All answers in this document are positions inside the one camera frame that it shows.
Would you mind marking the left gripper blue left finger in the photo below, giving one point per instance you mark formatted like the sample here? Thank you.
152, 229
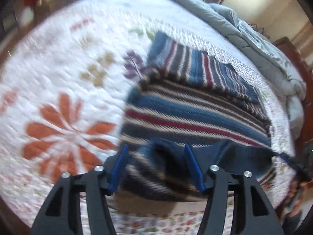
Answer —
116, 166

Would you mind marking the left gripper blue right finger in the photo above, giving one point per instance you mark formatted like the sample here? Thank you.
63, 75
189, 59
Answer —
195, 171

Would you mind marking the blue striped knit sweater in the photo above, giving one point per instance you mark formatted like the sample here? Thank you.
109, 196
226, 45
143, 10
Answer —
189, 98

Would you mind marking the person right hand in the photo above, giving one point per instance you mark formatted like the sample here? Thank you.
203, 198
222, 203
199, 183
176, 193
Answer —
294, 201

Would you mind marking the dark wooden headboard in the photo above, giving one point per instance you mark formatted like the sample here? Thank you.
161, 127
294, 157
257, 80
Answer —
302, 79

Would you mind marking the white floral quilted bedspread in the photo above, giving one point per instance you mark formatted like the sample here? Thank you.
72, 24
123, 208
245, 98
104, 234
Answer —
63, 90

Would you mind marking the grey rumpled duvet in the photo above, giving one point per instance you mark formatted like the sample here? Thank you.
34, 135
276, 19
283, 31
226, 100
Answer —
270, 61

